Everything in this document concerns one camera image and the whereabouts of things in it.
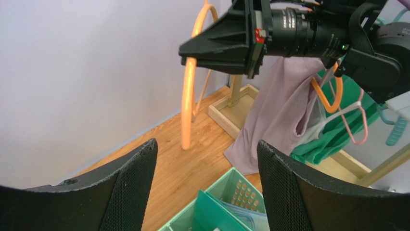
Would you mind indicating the pink wire hanger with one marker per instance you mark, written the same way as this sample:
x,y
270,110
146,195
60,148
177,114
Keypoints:
x,y
336,129

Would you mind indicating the mauve tank top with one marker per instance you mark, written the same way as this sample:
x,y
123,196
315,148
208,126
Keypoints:
x,y
279,114

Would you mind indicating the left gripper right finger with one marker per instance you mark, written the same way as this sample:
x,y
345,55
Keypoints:
x,y
300,198

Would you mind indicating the mint green file organizer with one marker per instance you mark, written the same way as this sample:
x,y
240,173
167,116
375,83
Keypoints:
x,y
231,203

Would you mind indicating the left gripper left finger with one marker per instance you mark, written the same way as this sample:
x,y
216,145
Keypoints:
x,y
112,197

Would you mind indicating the wooden clothes rack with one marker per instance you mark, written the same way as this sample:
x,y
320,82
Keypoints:
x,y
231,111

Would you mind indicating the clear zip pouch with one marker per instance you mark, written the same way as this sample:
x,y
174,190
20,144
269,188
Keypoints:
x,y
256,221

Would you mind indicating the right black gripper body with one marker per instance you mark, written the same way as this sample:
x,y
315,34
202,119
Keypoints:
x,y
260,27

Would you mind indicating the green tank top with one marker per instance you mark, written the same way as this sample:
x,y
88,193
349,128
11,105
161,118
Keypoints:
x,y
316,150

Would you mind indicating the orange clothes hanger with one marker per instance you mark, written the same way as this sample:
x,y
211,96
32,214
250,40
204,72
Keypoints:
x,y
189,105

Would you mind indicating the teal plastic hanger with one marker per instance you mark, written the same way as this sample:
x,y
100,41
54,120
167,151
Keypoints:
x,y
399,126

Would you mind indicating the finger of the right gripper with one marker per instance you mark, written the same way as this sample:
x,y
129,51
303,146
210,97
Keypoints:
x,y
224,37
234,68

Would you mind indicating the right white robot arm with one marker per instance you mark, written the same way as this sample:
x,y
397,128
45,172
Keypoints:
x,y
375,56

